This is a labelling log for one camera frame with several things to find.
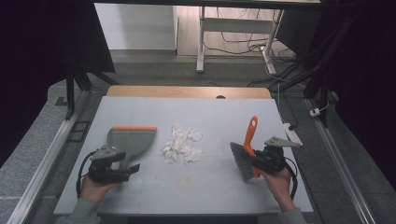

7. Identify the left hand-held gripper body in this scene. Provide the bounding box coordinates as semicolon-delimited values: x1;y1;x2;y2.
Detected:
88;144;132;184

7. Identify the orange-handled grey brush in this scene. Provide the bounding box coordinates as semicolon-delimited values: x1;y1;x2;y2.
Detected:
229;115;262;183

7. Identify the person's right hand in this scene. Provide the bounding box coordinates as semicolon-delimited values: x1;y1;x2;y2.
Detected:
252;166;297;213

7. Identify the black curtain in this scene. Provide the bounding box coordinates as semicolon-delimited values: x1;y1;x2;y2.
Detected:
0;0;117;167
275;0;396;189

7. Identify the wooden desk top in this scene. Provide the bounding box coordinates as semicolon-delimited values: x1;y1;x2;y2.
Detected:
106;85;273;100

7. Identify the person's left hand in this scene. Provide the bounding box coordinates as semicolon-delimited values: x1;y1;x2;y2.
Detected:
79;175;121;204

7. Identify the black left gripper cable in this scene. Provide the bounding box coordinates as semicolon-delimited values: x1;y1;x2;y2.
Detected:
76;150;96;199

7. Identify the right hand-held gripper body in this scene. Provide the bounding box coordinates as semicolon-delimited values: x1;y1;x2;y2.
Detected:
262;135;303;174

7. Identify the white power strip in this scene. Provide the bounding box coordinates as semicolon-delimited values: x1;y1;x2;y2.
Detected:
282;122;304;147

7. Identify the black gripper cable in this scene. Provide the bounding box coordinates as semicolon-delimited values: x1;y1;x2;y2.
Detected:
284;156;299;201
76;150;96;199

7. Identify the aluminium rail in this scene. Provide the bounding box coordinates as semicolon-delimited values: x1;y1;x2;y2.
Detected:
304;97;378;224
6;90;92;224

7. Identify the black metal stand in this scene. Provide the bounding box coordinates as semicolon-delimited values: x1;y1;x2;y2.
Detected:
302;13;359;129
64;63;120;121

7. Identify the black floor bracket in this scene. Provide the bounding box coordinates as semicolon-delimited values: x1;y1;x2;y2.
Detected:
66;120;92;144

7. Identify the pile of white paper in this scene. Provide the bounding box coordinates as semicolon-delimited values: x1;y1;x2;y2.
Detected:
161;123;204;165

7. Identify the grey dustpan with orange edge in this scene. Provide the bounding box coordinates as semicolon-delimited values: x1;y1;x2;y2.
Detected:
106;125;158;173

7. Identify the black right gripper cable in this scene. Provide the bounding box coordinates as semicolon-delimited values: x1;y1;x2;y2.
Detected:
284;156;299;201

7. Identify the white desk frame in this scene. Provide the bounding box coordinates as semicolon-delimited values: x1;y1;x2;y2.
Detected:
195;6;285;76

